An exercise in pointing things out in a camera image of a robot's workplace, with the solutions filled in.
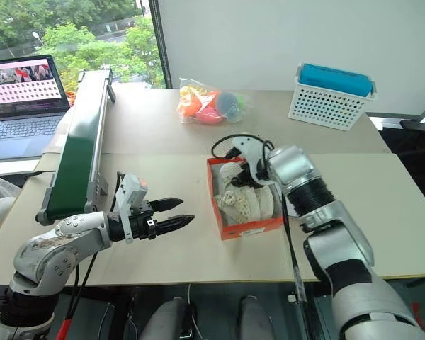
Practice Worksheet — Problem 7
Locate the black window frame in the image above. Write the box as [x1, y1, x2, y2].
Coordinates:
[149, 0, 174, 89]

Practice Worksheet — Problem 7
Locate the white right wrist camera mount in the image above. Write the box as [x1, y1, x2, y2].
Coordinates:
[232, 136, 270, 188]

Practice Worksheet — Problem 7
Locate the orange shoe box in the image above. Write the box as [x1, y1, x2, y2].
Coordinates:
[206, 157, 285, 241]

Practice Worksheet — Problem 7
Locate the green conveyor belt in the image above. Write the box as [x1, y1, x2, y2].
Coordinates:
[35, 67, 116, 226]

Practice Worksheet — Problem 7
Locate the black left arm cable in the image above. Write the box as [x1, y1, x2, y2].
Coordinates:
[55, 171, 129, 340]

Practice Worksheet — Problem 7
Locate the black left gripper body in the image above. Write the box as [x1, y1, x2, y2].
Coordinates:
[128, 200, 157, 241]

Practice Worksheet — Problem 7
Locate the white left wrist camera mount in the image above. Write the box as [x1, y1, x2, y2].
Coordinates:
[113, 173, 149, 245]

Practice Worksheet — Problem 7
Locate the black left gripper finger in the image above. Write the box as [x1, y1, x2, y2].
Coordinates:
[154, 213, 196, 236]
[149, 197, 185, 213]

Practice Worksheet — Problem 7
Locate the open grey laptop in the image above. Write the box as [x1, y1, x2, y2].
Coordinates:
[0, 55, 72, 163]

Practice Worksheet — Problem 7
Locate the grey rounded shape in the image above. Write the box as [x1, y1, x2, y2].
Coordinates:
[236, 295, 274, 340]
[139, 296, 199, 340]

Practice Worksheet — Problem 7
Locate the white perforated plastic basket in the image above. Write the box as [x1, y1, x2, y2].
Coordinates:
[288, 62, 378, 132]

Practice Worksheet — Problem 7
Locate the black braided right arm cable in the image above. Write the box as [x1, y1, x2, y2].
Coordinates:
[280, 193, 318, 340]

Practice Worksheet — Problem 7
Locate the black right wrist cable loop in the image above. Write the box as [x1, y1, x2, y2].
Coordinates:
[211, 133, 276, 160]

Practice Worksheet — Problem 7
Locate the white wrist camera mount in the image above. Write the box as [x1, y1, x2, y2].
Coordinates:
[232, 136, 270, 188]
[113, 173, 149, 245]

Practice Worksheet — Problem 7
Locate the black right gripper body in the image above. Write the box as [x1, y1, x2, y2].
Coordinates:
[232, 161, 258, 189]

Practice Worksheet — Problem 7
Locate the clear bag of colourful toys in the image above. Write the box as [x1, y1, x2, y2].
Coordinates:
[176, 77, 251, 126]

